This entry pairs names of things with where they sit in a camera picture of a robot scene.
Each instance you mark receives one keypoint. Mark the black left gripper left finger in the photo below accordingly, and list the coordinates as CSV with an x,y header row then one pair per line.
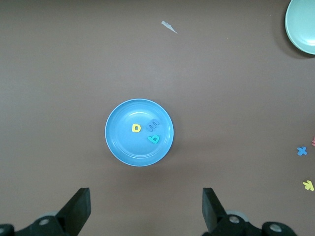
x,y
73,214

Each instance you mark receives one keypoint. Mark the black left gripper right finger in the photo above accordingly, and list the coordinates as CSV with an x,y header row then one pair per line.
x,y
211,211

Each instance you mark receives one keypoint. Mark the teal foam letter b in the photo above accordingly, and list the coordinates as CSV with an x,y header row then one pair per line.
x,y
150,138

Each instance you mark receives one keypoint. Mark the blue foam letter m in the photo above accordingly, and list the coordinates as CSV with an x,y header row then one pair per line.
x,y
149,127

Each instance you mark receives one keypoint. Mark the yellow foam letter a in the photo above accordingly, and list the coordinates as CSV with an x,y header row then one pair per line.
x,y
139,128

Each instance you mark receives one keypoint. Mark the blue plate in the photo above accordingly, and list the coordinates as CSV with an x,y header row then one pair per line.
x,y
123,147

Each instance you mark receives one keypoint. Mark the yellow foam letter k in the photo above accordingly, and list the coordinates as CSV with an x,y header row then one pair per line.
x,y
307,185

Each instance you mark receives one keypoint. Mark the blue foam letter x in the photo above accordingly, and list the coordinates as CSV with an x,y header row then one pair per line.
x,y
302,151

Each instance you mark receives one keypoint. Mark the coral foam letter f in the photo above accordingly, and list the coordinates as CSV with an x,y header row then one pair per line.
x,y
313,141

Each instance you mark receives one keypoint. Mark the brown table cover sheet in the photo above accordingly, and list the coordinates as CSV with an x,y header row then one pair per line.
x,y
73,73

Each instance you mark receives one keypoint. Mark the small grey paper scrap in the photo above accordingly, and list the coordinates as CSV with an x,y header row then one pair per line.
x,y
169,26

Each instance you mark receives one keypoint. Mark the pale green plate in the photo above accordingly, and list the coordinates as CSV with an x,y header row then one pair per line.
x,y
302,24

